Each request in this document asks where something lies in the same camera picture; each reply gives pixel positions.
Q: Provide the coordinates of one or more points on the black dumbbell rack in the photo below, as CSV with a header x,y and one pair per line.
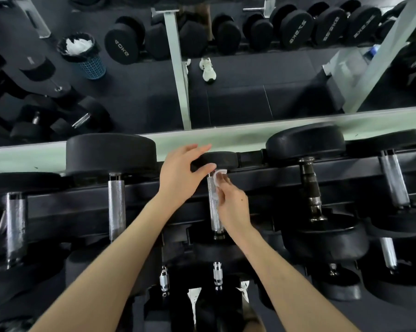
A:
x,y
263,179

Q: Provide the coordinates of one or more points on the row of large labelled dumbbells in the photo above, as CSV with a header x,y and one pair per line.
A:
x,y
298,25

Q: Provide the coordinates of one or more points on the person's left middle finger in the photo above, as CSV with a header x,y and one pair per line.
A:
x,y
187,148

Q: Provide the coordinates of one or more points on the white shoe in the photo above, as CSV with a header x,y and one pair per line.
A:
x,y
208,69

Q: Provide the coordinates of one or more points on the person's right fingers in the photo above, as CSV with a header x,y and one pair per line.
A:
x,y
224,186

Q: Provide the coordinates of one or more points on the wall mirror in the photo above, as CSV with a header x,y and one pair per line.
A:
x,y
249,96

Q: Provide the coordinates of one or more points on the blue waste basket black bag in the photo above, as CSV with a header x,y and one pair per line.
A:
x,y
92,65

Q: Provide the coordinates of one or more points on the person's left forearm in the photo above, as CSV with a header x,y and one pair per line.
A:
x,y
118,259

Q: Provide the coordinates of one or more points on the person's right forearm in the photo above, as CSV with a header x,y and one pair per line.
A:
x,y
280,276

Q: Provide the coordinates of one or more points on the person's left hand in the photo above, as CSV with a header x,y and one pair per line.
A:
x,y
175,176

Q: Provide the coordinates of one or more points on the row of black dumbbells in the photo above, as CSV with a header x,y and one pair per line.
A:
x,y
304,141

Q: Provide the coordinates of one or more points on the person's left thumb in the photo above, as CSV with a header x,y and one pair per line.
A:
x,y
206,167

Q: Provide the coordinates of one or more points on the person's right hand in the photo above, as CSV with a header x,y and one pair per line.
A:
x,y
234,207

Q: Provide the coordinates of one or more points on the white wipe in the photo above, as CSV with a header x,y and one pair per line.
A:
x,y
220,173

